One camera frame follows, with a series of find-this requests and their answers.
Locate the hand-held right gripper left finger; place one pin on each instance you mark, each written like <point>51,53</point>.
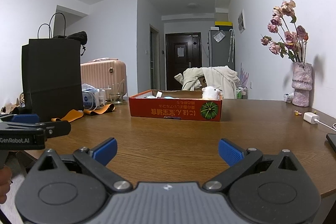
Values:
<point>106,150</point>

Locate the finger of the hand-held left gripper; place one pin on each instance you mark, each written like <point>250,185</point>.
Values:
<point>59,128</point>
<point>25,118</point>

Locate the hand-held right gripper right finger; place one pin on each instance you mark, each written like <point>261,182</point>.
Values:
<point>229,151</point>

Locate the white and yellow plush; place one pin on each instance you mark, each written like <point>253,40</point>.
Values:
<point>211,92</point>

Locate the red cardboard box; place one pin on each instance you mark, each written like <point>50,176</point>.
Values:
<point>173,111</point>

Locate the person's left hand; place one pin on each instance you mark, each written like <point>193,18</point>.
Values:
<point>4,184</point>

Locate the wicker ball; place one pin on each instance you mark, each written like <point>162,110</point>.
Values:
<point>22,100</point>

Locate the plastic bag with white packet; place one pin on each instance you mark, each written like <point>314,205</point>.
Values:
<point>90,99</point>

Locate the black paper bag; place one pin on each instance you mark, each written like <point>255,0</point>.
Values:
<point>52,77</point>

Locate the small white bottle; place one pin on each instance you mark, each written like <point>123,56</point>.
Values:
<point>102,98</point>

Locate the glass cup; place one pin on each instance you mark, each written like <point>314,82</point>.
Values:
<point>116,97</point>

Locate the small rack with bottles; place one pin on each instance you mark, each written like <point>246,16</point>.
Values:
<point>242,92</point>

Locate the pink suitcase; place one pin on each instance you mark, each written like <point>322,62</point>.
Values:
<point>105,74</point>

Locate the wooden chair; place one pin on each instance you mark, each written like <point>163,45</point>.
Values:
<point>202,82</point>

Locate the purple wrapped bouquet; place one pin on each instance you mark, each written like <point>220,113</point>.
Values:
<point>244,75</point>

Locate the small wrapped candy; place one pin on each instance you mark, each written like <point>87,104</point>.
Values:
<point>297,112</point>

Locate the small white box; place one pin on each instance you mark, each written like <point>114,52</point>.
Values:
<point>288,97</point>

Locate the white charger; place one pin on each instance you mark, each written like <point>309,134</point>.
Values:
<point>311,117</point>

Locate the black cloth pouch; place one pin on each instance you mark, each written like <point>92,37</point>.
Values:
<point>78,37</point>

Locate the pink textured vase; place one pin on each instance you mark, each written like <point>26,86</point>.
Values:
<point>302,85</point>

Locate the grey refrigerator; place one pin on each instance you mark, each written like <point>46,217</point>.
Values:
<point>220,53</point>

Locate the dark entrance door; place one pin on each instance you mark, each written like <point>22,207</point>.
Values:
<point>183,64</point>

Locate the grey interior door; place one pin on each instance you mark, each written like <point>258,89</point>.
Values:
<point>154,61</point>

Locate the black flat device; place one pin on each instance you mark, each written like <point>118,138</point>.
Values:
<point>332,142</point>

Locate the white folded umbrella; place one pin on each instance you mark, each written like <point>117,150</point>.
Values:
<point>231,45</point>

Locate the clear plastic packet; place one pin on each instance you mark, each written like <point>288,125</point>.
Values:
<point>219,36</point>

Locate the yellow box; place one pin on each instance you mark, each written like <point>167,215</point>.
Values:
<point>223,23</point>

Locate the dried pink flowers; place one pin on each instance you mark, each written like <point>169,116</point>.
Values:
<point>288,36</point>

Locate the round ceiling lamp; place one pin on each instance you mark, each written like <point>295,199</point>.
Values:
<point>194,5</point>

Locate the white wall panel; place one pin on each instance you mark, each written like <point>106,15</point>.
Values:
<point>241,21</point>

